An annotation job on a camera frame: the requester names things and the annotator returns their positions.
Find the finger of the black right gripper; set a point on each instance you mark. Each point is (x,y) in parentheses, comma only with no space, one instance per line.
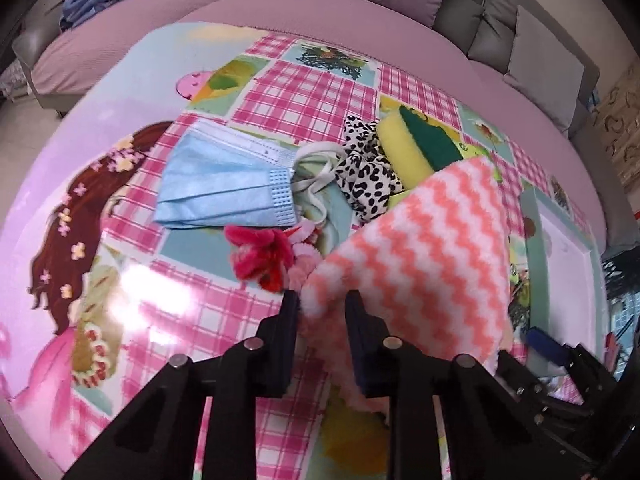
(543,349)

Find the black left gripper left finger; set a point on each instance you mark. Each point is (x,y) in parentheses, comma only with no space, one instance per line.
(262,365)

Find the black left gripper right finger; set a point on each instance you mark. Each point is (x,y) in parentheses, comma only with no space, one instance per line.
(375,366)

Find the red pink pipe-cleaner flower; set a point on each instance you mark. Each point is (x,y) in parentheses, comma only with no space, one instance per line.
(273,258)

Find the pink white zigzag fluffy cloth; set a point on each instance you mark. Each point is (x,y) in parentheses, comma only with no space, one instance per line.
(434,268)

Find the leopard print scrunchie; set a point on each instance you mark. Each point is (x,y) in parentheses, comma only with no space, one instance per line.
(364,174)

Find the light blue face mask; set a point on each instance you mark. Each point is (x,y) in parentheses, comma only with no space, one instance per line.
(219,176)

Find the yellow green kitchen sponge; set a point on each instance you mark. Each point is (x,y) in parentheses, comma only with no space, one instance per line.
(414,147)

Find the teal shallow cardboard tray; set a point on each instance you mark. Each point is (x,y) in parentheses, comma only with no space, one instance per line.
(567,296)

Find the pink plaid picture tablecloth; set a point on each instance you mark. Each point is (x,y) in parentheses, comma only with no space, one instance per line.
(96,297)

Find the grey square cushion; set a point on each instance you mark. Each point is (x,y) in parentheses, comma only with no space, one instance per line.
(544,71)

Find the grey sofa with pink cover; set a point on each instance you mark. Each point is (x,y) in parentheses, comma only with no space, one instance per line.
(464,53)

